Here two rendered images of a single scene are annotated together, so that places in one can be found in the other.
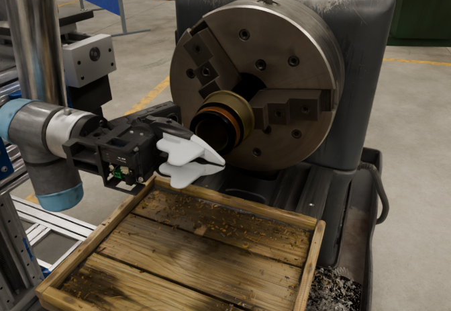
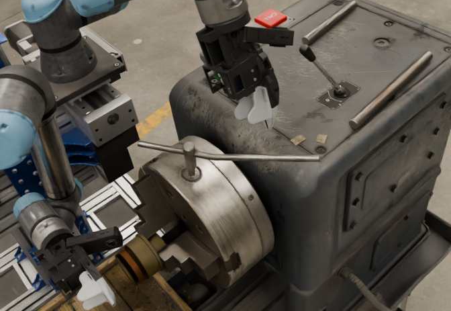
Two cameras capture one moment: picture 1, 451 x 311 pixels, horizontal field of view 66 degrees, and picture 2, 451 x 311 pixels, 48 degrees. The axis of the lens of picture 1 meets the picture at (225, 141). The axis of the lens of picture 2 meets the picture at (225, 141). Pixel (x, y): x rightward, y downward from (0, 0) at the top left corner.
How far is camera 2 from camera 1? 80 cm
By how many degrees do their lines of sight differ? 29
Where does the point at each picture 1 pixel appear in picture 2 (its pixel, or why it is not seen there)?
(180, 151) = (88, 288)
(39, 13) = (40, 142)
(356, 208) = (380, 297)
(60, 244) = (123, 213)
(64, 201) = not seen: hidden behind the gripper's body
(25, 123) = (23, 222)
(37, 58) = (43, 164)
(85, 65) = (103, 129)
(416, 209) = not seen: outside the picture
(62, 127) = (38, 238)
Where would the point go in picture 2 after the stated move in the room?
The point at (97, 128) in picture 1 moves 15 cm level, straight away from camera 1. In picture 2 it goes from (61, 240) to (79, 185)
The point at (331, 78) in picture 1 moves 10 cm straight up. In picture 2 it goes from (221, 254) to (215, 223)
